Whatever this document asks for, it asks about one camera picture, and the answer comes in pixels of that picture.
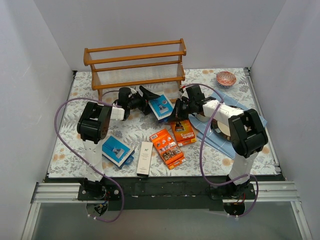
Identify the white enamel mug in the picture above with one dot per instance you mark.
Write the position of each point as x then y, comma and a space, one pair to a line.
200, 117

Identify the tall beige slim box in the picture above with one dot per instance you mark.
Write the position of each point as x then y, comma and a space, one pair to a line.
144, 160

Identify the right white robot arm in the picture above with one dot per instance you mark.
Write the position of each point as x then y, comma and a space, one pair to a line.
247, 133

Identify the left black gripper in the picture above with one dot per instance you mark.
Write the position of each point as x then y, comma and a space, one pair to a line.
144, 102

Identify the blue checked cloth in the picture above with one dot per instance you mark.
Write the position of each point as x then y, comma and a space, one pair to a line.
212, 139

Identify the orange razor pack with pictures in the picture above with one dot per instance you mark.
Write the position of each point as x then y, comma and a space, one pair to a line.
168, 149

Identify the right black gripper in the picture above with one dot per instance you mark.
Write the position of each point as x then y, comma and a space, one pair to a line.
180, 107

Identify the red patterned bowl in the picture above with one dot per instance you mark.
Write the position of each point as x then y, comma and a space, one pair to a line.
225, 79

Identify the black rimmed plate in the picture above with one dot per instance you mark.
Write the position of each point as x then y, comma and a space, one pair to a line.
222, 130

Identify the floral table mat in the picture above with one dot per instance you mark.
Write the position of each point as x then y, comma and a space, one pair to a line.
66, 161

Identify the orange Gillette Fusion5 box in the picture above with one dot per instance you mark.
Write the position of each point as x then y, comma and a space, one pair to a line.
183, 132

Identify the wooden three-tier shelf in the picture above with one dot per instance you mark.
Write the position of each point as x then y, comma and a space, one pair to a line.
136, 64

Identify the blue Harry's razor box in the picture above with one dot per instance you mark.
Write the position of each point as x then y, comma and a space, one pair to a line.
162, 108
117, 152

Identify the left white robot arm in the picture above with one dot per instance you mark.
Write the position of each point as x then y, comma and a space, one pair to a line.
93, 127

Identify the aluminium rail frame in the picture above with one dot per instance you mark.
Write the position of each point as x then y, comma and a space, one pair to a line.
171, 208

